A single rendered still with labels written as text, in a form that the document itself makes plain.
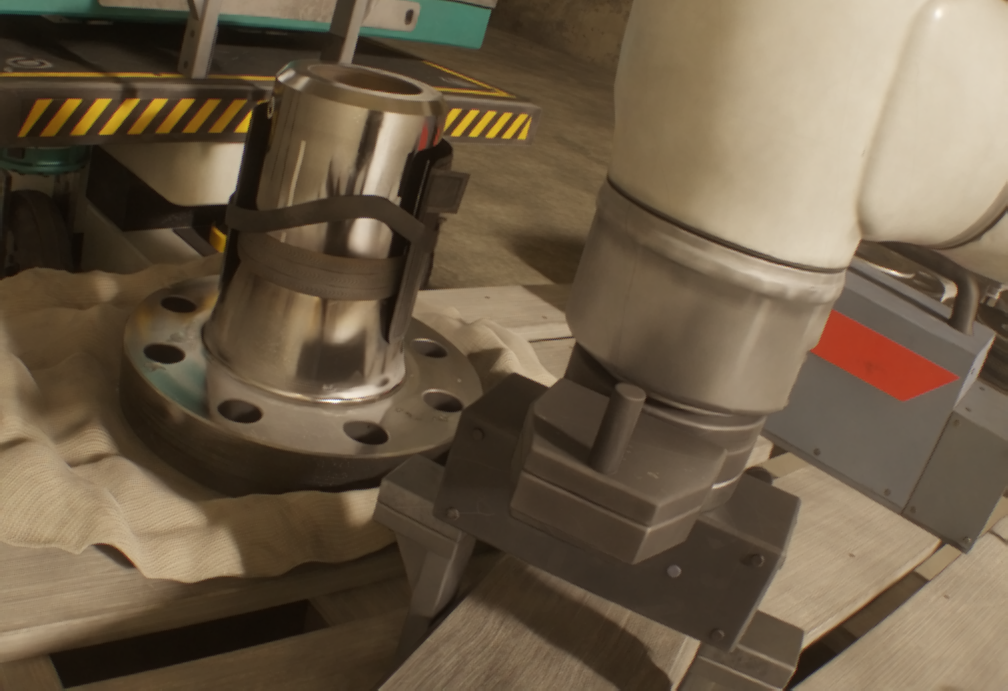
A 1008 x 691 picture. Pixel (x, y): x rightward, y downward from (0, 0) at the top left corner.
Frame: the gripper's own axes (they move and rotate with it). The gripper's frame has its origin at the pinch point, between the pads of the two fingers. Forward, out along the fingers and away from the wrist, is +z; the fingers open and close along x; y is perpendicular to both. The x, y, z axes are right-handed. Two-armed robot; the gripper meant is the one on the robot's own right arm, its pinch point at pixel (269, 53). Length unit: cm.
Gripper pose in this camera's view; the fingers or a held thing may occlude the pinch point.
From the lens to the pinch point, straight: 74.8
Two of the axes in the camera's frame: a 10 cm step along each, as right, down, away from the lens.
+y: -6.9, -4.4, 5.8
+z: -2.6, 8.9, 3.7
